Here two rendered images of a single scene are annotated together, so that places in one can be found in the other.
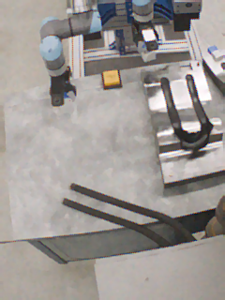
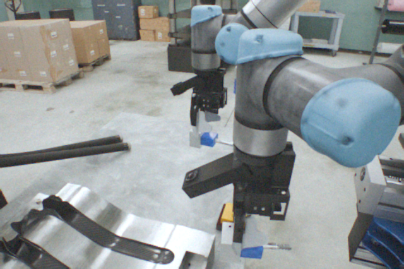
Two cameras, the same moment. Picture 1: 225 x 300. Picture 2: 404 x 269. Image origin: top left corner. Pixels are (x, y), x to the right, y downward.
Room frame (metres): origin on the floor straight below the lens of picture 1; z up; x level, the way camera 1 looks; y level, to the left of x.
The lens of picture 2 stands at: (1.12, -0.50, 1.36)
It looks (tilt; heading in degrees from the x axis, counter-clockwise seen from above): 30 degrees down; 107
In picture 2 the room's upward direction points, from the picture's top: straight up
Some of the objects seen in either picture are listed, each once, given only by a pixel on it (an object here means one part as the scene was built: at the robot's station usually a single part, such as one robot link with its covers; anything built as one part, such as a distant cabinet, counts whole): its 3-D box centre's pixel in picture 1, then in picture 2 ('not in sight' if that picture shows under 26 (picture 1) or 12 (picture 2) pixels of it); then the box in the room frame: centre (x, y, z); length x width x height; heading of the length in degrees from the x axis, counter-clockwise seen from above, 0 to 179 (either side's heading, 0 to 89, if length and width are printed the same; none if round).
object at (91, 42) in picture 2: not in sight; (69, 45); (-2.68, 3.51, 0.37); 1.20 x 0.82 x 0.74; 8
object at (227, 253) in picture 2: (143, 45); (256, 244); (1.13, -0.17, 0.93); 0.13 x 0.05 x 0.05; 10
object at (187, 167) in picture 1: (185, 117); (81, 257); (0.79, -0.26, 0.87); 0.50 x 0.26 x 0.14; 0
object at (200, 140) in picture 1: (187, 108); (78, 249); (0.80, -0.27, 0.92); 0.35 x 0.16 x 0.09; 0
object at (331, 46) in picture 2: not in sight; (312, 31); (1.62, 5.76, 0.47); 1.10 x 0.52 x 0.94; 7
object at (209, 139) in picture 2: (67, 95); (212, 139); (0.95, 0.17, 0.93); 0.13 x 0.05 x 0.05; 173
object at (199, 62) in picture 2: (55, 65); (206, 59); (0.92, 0.18, 1.17); 0.08 x 0.08 x 0.05
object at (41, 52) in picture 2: not in sight; (31, 53); (-2.53, 2.51, 0.47); 1.22 x 0.80 x 0.94; 4
